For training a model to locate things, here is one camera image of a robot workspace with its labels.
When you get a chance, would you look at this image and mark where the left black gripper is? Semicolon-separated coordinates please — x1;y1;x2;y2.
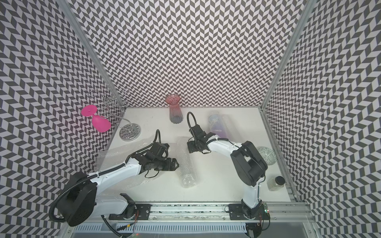
153;158;180;171

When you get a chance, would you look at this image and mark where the aluminium front rail frame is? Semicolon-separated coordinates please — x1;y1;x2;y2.
58;202;321;238

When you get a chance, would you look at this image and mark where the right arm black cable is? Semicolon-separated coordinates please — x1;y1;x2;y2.
186;111;271;238

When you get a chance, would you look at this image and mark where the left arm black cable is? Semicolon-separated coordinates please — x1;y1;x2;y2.
48;129;163;238

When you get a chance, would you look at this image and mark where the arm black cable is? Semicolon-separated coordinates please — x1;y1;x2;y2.
186;111;271;238
48;129;163;238

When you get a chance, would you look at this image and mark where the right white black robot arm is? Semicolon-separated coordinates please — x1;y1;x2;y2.
187;125;268;220

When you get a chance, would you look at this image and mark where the clear bubble wrap roll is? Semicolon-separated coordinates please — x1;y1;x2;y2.
173;137;197;188

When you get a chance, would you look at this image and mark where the chrome wire glass rack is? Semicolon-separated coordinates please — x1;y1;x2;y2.
89;90;141;142

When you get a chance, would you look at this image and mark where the pink plastic wine glass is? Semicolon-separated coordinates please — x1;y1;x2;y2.
81;105;112;133

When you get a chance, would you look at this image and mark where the green patterned round bowl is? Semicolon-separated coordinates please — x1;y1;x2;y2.
257;146;277;166

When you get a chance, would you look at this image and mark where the red black ribbed vase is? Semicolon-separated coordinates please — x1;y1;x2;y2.
165;94;183;124

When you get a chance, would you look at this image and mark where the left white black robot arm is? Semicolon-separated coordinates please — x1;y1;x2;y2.
48;142;180;227

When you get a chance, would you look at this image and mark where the small black-lidded glass jar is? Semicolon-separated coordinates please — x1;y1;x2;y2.
267;176;286;191

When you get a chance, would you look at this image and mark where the purple blue wrapped tumbler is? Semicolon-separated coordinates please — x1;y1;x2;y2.
208;114;235;140

